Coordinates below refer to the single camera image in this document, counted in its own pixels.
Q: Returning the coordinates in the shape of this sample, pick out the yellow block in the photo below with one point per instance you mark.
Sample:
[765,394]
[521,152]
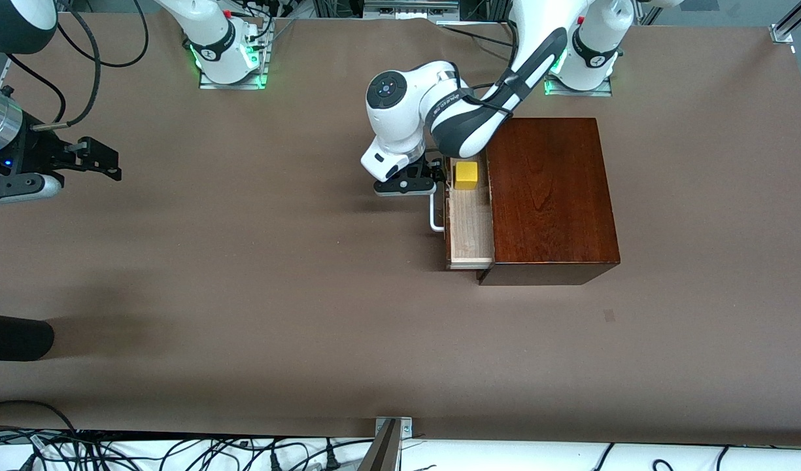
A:
[466,176]

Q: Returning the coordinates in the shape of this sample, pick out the black cylinder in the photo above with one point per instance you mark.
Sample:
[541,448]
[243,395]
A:
[14,337]

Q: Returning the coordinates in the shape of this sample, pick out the aluminium corner profile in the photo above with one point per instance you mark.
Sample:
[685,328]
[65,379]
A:
[783,33]

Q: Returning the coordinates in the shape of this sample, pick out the dark grey metal post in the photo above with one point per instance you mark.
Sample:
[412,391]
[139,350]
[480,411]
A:
[384,454]

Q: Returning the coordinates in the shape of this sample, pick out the dark wooden cabinet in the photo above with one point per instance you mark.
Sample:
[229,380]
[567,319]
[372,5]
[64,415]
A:
[550,196]

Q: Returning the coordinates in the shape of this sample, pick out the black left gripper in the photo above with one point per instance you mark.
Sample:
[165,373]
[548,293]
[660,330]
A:
[430,168]

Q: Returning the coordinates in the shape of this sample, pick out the black power plug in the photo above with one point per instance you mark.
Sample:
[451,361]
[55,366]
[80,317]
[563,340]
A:
[276,462]
[330,459]

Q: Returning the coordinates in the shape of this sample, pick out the white board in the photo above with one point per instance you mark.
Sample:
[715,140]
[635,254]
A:
[505,458]

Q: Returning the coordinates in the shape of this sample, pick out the silver metal bracket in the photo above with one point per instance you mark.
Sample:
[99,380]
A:
[405,426]

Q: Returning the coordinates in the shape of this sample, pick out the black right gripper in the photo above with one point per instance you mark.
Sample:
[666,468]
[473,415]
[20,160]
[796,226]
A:
[33,154]

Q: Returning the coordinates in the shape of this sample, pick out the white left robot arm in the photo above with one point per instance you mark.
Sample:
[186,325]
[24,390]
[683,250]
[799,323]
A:
[400,118]

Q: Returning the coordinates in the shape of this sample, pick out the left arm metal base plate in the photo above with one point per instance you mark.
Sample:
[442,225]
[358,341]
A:
[596,92]

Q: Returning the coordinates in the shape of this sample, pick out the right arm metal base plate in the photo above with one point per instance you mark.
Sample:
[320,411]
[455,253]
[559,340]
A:
[240,85]

